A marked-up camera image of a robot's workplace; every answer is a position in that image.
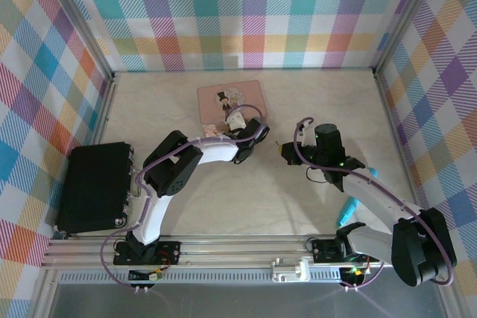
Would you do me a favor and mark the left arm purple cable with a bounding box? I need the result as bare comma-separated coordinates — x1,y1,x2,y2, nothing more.
101,104,270,289

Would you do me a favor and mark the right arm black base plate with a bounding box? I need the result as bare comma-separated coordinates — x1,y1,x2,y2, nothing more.
310,238,382,265

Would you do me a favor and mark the small wired connector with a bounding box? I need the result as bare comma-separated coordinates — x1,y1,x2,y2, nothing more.
127,267,165,284
341,265,370,285

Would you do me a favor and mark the pink tin box with couple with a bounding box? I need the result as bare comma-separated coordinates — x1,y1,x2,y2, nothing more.
196,79,269,139

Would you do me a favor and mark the thin black cable loop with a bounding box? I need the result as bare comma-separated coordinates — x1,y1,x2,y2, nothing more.
305,164,329,185

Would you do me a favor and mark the aluminium mounting rail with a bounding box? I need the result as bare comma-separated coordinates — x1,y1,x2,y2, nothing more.
40,234,450,271

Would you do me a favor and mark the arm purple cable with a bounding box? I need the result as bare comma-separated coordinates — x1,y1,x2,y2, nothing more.
101,104,270,289
293,116,456,291

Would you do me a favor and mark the aluminium side rail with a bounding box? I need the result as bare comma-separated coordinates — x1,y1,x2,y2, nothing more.
373,71,429,237

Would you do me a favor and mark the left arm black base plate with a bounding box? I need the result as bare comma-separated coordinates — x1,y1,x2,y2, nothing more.
113,240,183,267

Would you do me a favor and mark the white plastic rail clamp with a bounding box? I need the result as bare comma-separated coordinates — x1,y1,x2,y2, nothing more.
270,256,311,284

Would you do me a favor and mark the aluminium frame post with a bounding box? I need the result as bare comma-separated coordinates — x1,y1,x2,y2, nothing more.
371,0,449,77
37,0,117,81

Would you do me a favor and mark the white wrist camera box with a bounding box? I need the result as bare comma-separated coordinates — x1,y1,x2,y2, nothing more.
297,121,317,147
223,109,248,133

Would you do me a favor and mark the black hard case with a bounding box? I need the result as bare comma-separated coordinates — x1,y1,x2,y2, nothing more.
55,141,135,233

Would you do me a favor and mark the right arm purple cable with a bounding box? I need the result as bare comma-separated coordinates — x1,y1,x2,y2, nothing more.
293,116,456,291

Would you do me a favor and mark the grey metal panel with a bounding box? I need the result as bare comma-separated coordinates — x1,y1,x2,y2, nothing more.
48,283,448,318

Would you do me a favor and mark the turquoise marker pen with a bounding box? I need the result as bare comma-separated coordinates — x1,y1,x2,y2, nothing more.
337,168,379,227

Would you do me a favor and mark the perforated metal cable tray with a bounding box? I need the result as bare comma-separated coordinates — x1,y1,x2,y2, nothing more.
57,271,377,285

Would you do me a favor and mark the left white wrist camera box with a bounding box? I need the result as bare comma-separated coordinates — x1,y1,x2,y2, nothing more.
223,109,248,133

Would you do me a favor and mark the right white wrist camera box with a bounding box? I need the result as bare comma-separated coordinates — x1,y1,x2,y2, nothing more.
297,121,317,147

